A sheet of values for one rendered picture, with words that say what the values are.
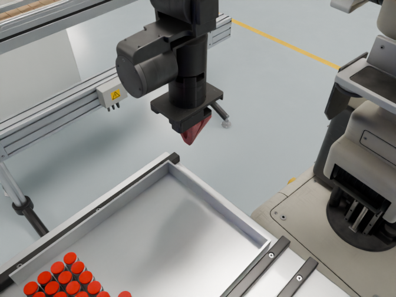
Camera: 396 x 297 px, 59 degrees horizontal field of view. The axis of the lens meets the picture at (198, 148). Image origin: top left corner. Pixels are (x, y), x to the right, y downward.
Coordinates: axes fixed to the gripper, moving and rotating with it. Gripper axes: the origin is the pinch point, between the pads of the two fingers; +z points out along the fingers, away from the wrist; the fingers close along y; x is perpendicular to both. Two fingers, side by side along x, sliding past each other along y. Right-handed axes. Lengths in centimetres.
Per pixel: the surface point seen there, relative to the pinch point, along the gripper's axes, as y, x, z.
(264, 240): -0.6, 18.4, 11.9
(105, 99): -28, -81, 50
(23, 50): -22, -145, 51
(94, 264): 22.3, 0.0, 14.7
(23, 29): -6, -83, 12
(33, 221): 20, -78, 90
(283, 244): -2.7, 20.9, 12.5
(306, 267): -1.9, 26.0, 12.6
